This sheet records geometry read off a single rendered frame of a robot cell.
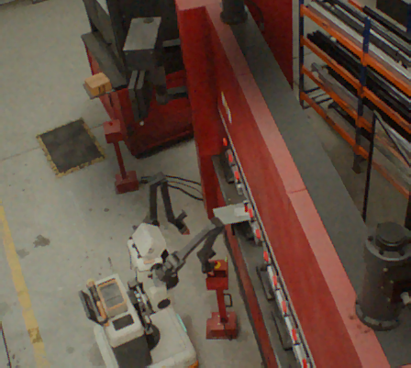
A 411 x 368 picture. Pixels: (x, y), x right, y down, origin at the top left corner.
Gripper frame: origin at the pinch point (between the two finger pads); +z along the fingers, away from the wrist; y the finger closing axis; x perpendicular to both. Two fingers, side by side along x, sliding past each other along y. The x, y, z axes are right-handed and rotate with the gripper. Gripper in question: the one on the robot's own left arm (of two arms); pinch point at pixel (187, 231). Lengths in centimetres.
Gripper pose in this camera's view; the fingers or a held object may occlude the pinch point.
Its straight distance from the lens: 466.2
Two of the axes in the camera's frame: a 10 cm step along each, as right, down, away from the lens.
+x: -7.6, 6.4, 0.8
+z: 5.0, 5.0, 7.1
